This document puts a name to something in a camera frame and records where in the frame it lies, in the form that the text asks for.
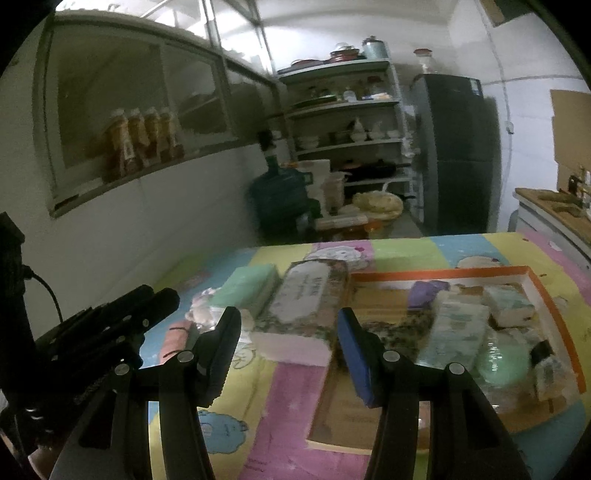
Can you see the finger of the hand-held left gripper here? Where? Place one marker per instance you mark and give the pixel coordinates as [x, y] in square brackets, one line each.
[129, 300]
[157, 307]

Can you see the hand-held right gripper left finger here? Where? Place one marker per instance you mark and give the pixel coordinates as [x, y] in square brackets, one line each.
[224, 364]

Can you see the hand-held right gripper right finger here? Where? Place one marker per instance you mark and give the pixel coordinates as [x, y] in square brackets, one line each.
[355, 364]

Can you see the orange rimmed cardboard box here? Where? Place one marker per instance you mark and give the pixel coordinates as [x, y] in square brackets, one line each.
[351, 415]

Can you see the leopard print cloth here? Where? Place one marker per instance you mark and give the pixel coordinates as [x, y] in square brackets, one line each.
[397, 334]

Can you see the floral tissue pack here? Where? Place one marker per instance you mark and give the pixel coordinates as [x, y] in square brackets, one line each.
[300, 314]

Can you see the purple satin cloth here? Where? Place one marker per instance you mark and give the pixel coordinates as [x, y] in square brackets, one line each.
[427, 293]

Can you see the large white wet wipes pack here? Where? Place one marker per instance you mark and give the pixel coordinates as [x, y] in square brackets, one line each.
[455, 330]

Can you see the pink rolled cloth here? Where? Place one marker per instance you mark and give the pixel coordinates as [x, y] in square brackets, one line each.
[174, 344]

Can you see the clear crumpled plastic bag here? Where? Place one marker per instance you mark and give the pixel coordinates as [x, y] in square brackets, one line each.
[202, 307]

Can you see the colourful cartoon printed mat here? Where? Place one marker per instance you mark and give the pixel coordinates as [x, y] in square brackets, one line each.
[286, 415]

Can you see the flat packaged bundle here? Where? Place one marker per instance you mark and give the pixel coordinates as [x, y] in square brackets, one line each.
[341, 223]

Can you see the pale green round pouch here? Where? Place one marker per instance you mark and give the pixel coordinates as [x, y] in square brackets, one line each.
[503, 360]

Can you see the orange liquid bottle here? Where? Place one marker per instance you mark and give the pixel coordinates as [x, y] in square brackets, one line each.
[135, 141]
[115, 147]
[170, 134]
[152, 136]

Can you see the beige lumpy sack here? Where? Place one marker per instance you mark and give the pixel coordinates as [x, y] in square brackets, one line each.
[376, 204]

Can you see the small pale wipes pack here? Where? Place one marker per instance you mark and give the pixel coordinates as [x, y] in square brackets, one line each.
[508, 304]

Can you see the white sack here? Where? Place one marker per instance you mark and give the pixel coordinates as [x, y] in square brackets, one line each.
[318, 184]

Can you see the black water jug pump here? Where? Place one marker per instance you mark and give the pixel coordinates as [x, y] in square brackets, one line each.
[268, 150]

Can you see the small black capped bottle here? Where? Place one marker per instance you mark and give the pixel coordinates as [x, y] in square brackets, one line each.
[549, 371]

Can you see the black frying pan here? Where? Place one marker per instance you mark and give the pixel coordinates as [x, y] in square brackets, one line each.
[374, 170]

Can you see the aluminium sliding window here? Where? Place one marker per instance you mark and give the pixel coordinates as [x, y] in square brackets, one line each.
[138, 92]

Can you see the dark grey fridge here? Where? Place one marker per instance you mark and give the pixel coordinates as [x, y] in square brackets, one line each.
[457, 161]

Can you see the set of white ceramic bowls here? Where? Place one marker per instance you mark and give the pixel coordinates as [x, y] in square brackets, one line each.
[355, 134]

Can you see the kitchen counter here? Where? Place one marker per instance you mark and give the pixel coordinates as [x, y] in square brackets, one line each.
[549, 226]

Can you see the white metal shelf rack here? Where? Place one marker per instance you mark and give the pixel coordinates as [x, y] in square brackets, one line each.
[397, 110]

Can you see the stack of plates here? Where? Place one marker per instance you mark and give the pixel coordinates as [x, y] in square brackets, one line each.
[302, 67]

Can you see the cluster of seasoning bottles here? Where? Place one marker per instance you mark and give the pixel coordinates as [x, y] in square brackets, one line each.
[582, 189]

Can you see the red lidded glass jar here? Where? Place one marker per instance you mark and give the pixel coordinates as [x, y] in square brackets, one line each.
[423, 61]

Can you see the glass lidded red bowl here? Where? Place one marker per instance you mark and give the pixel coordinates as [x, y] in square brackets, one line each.
[345, 53]

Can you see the metal lidded pot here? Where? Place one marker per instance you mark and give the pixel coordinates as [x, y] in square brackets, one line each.
[374, 48]

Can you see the cardboard sheets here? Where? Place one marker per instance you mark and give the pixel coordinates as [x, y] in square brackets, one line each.
[572, 134]

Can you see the white wall socket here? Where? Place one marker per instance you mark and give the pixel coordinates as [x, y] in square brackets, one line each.
[510, 127]

